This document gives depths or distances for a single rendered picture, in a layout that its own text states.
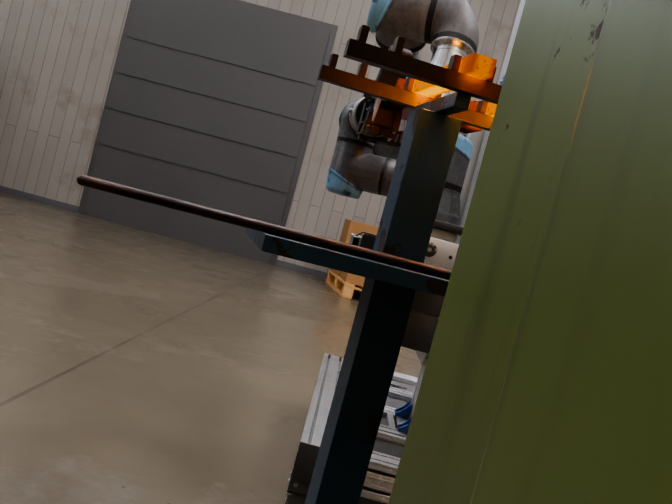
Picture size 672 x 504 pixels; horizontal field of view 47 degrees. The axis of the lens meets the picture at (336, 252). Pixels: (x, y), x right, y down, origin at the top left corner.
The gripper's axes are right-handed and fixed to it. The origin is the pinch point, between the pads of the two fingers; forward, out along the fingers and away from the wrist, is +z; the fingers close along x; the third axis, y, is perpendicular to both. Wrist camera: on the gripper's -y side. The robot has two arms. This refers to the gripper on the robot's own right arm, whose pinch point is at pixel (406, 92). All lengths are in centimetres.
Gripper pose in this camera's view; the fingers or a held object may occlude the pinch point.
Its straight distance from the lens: 127.6
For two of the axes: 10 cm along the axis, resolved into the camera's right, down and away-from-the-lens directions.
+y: -2.6, 9.7, 0.4
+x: -9.5, -2.4, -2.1
